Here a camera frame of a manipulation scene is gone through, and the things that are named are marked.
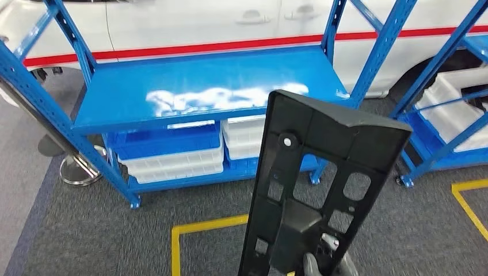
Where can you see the black curved part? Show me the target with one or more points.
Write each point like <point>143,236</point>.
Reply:
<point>476,97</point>

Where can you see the white car with red stripe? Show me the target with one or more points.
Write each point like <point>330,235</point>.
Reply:
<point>183,26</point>

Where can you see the chrome stanchion post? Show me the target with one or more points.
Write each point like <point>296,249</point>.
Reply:
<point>80,171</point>

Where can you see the yellow floor tape square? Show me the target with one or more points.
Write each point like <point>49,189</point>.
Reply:
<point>175,247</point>

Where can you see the black plastic plate bracket part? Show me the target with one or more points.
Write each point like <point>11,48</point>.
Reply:
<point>324,125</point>

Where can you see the blue wheeled shelf rack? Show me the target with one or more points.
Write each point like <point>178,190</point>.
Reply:
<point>423,148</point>

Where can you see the blue metal shelf rack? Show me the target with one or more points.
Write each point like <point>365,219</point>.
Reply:
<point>190,80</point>

